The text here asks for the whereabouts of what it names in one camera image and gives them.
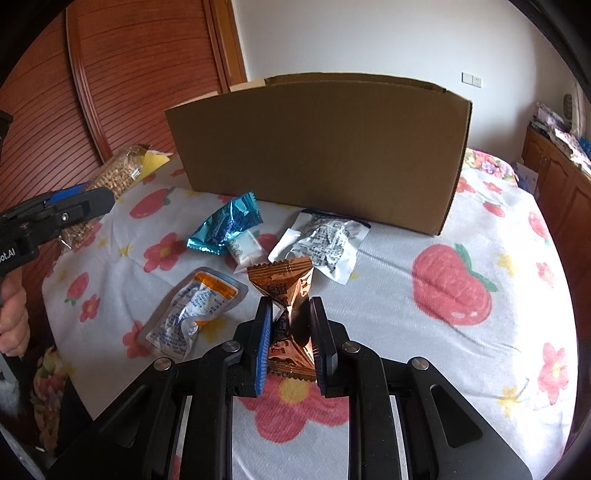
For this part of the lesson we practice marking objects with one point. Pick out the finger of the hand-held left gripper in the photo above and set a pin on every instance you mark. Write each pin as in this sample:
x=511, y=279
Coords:
x=64, y=194
x=90, y=203

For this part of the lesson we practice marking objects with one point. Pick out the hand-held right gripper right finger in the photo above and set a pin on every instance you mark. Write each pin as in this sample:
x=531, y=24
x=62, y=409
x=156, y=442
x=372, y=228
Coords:
x=319, y=346

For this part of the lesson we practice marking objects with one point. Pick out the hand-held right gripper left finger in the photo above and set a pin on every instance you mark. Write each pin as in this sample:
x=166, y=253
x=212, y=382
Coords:
x=263, y=346

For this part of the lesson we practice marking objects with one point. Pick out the clear cracker packet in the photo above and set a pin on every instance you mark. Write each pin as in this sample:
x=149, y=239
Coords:
x=115, y=177

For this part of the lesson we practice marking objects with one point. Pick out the copper foil snack packet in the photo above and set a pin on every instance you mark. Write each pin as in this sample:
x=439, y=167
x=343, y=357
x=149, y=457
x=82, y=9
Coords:
x=286, y=281

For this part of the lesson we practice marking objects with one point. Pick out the brown cardboard box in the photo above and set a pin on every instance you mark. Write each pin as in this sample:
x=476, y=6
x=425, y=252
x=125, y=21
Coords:
x=323, y=152

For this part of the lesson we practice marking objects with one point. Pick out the person's left hand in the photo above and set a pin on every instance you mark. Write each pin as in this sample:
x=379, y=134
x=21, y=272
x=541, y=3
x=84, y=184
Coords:
x=14, y=318

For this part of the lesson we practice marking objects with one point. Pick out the yellow plush toy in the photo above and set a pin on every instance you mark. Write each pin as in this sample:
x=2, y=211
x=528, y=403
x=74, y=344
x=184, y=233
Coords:
x=154, y=162

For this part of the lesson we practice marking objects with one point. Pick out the clear packet with orange label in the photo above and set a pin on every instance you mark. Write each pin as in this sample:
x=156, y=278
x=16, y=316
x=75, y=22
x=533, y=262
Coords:
x=194, y=309

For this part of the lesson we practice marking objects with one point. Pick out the small white packet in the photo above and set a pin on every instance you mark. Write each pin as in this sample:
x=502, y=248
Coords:
x=247, y=251

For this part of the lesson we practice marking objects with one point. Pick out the white packet with black print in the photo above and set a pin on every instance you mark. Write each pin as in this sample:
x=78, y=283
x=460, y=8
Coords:
x=323, y=242

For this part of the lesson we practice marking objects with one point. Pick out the teal foil snack packet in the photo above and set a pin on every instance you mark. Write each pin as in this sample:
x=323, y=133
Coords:
x=226, y=221

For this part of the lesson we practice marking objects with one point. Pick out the brown wooden wardrobe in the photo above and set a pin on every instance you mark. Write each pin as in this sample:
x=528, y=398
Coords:
x=138, y=69

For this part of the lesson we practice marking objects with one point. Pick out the strawberry print tablecloth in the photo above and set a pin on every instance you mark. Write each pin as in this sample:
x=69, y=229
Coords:
x=461, y=221

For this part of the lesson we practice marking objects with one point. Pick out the white paper bag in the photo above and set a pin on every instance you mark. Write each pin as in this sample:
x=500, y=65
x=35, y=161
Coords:
x=526, y=173

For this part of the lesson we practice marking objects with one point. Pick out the wooden side cabinet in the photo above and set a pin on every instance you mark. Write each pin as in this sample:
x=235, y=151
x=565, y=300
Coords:
x=563, y=194

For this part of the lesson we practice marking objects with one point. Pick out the patterned cloth bundle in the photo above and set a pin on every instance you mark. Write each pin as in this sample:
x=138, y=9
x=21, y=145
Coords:
x=572, y=147

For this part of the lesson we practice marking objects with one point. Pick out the stack of small boxes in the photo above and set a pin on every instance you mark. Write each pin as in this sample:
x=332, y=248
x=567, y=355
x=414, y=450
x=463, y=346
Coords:
x=549, y=115

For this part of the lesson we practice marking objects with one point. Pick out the round grey fan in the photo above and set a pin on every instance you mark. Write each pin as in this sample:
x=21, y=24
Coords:
x=569, y=110

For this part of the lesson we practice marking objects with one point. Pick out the white wall switch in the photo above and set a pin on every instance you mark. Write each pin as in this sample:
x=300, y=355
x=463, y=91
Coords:
x=473, y=79

